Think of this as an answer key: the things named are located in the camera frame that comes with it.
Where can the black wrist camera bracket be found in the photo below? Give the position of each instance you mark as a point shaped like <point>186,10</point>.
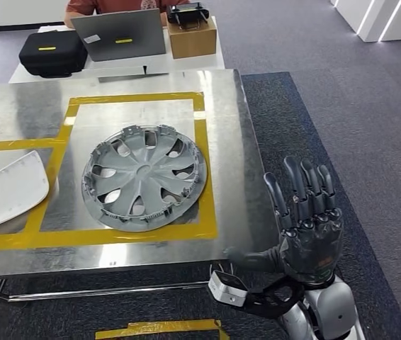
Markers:
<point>275,298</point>

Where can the black carry case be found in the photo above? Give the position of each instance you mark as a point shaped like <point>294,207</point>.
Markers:
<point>53,54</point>

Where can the steel workbench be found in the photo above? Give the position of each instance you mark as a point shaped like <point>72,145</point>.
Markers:
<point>232,164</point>

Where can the grey plastic wheel cover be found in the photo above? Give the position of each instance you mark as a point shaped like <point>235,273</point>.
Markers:
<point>143,187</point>

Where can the yellow tape on workbench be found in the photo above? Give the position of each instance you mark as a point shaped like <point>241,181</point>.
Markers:
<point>209,197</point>

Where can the white plastic shell part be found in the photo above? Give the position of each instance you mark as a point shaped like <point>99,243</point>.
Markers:
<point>9,192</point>

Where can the person at desk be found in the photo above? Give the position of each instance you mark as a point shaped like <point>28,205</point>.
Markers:
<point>115,4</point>

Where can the brown cardboard box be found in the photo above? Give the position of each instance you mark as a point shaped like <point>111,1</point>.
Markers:
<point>192,42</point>

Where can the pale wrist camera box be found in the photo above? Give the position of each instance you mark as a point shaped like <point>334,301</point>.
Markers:
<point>226,290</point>

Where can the grey laptop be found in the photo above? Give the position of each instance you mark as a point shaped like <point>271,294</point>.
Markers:
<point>118,35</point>

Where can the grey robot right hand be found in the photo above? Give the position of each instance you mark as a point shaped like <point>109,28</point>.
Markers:
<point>310,248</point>

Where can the black remote controller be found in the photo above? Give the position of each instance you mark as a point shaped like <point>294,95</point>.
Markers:
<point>188,11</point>

